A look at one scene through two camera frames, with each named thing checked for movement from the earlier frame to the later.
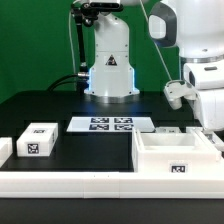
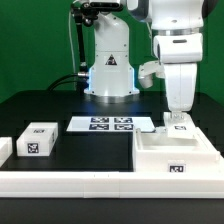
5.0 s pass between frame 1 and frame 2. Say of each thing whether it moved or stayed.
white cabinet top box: stayed
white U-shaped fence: stayed
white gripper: moved
